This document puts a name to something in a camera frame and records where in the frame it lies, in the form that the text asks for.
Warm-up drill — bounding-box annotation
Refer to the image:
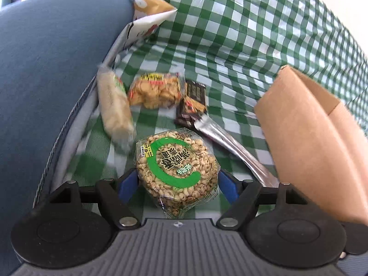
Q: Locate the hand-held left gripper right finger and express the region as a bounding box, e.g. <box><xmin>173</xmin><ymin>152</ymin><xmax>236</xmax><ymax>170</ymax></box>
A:
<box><xmin>216</xmin><ymin>170</ymin><xmax>309</xmax><ymax>230</ymax></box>

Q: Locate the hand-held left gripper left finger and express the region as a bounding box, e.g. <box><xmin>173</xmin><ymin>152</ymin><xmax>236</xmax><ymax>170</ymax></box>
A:
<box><xmin>47</xmin><ymin>168</ymin><xmax>141</xmax><ymax>229</ymax></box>

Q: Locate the round puffed grain packet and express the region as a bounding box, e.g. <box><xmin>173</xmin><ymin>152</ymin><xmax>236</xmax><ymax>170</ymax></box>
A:
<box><xmin>135</xmin><ymin>130</ymin><xmax>221</xmax><ymax>218</ymax></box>

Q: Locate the brown cardboard box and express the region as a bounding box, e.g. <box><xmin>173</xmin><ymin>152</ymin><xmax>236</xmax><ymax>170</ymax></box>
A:
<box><xmin>253</xmin><ymin>65</ymin><xmax>368</xmax><ymax>225</ymax></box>

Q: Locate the dark brown cracker packet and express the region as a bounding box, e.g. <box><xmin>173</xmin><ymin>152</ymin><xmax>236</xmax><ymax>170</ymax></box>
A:
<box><xmin>174</xmin><ymin>81</ymin><xmax>208</xmax><ymax>129</ymax></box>

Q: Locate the clear biscuit packet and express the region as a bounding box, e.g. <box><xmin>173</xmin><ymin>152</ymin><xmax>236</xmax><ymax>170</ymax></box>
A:
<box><xmin>128</xmin><ymin>73</ymin><xmax>186</xmax><ymax>110</ymax></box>

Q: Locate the silver stick packet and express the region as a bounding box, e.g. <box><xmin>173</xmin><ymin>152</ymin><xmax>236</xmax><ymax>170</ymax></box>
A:
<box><xmin>193</xmin><ymin>114</ymin><xmax>280</xmax><ymax>187</ymax></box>

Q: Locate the pale rice bar packet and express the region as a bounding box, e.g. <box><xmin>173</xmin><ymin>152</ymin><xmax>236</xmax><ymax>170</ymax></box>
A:
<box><xmin>97</xmin><ymin>68</ymin><xmax>136</xmax><ymax>147</ymax></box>

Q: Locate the green checked cloth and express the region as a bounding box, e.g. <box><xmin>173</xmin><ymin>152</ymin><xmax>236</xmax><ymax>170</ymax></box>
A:
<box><xmin>56</xmin><ymin>0</ymin><xmax>368</xmax><ymax>207</ymax></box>

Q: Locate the white printed paper bag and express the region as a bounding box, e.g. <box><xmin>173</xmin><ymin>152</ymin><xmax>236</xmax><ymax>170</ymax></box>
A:
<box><xmin>122</xmin><ymin>0</ymin><xmax>178</xmax><ymax>49</ymax></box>

